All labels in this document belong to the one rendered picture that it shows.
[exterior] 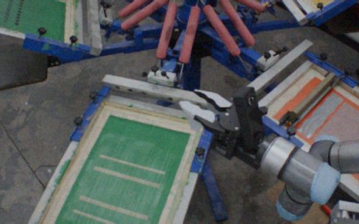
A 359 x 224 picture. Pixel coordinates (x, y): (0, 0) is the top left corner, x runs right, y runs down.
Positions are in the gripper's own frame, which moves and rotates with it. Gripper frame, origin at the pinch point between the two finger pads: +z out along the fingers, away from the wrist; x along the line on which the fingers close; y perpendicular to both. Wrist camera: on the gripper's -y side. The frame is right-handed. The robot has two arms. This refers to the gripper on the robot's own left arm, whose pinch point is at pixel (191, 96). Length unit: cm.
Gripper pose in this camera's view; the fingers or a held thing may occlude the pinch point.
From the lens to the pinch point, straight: 76.0
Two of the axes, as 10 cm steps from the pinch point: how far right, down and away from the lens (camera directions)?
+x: 6.2, -5.1, 5.9
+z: -7.8, -4.8, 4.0
